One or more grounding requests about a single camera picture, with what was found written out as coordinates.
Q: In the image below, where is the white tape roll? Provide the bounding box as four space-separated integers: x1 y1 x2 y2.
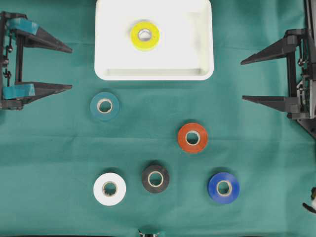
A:
93 172 126 206

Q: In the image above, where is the red tape roll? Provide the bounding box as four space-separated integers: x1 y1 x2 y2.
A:
177 122 208 154

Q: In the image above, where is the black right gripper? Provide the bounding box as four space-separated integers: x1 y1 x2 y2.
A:
240 29 316 119

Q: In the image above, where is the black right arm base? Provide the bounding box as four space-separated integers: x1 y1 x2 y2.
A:
297 118 316 139

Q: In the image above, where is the blue tape roll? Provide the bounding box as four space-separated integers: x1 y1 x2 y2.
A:
207 172 240 204

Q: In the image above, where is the black tape roll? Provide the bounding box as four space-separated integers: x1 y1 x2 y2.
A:
142 163 169 194

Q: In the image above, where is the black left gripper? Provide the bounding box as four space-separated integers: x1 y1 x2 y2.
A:
0 11 74 111

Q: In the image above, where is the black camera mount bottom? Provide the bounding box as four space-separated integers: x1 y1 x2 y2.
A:
138 230 165 237

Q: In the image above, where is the white plastic tray case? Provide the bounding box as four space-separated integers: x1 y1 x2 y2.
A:
94 0 214 81

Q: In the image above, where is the green tape roll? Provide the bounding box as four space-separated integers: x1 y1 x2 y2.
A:
90 92 120 121

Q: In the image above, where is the yellow tape roll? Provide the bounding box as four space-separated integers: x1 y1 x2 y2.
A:
130 20 160 51

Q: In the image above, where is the black white cable clip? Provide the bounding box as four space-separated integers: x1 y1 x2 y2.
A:
302 187 316 214

